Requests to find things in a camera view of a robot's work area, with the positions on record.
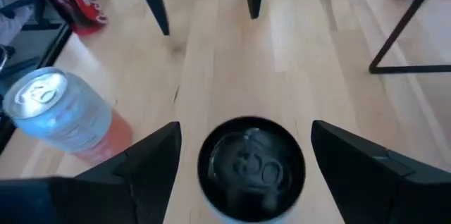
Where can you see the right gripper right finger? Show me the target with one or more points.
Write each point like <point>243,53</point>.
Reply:
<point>370,188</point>

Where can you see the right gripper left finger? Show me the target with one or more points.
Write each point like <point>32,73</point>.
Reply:
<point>134,188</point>

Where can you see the red Coke can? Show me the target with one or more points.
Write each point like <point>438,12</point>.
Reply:
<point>74,2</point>

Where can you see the orange and silver seltzer can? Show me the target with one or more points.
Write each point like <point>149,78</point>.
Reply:
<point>63,115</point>

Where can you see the white Celsius can black lid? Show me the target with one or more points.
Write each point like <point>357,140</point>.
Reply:
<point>252,171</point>

